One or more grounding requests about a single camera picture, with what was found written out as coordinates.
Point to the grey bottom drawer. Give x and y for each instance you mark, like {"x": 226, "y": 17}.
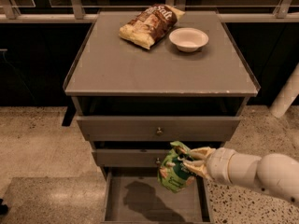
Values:
{"x": 138, "y": 198}

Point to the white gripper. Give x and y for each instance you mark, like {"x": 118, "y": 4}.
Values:
{"x": 219, "y": 164}

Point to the grey drawer cabinet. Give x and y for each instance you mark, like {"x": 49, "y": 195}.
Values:
{"x": 113, "y": 77}

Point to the white paper bowl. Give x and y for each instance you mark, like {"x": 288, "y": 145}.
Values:
{"x": 188, "y": 39}

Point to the white pillar post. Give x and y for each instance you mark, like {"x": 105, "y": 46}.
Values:
{"x": 287, "y": 95}

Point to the grey top drawer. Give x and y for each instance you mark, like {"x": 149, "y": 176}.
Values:
{"x": 133, "y": 128}

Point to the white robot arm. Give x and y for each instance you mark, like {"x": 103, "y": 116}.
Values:
{"x": 275, "y": 175}

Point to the grey drawer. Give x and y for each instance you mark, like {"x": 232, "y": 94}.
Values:
{"x": 133, "y": 128}
{"x": 129, "y": 157}
{"x": 138, "y": 198}

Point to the black object at left edge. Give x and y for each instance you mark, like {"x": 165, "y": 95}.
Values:
{"x": 3, "y": 208}

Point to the metal window railing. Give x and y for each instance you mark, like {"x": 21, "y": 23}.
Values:
{"x": 85, "y": 10}

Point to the green rice chip bag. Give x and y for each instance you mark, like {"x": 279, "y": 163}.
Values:
{"x": 172, "y": 173}

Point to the brown salt chip bag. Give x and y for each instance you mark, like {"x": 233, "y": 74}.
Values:
{"x": 150, "y": 25}

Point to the grey middle drawer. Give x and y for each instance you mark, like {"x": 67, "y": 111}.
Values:
{"x": 129, "y": 157}

